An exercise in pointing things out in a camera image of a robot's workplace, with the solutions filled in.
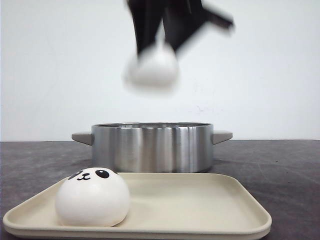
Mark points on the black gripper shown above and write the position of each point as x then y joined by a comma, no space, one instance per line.
181,19

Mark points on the cream plastic tray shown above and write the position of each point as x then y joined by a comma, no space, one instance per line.
164,206

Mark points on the stainless steel steamer pot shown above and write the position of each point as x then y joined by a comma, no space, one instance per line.
153,147

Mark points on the white panda bun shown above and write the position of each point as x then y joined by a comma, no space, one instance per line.
93,197
156,68

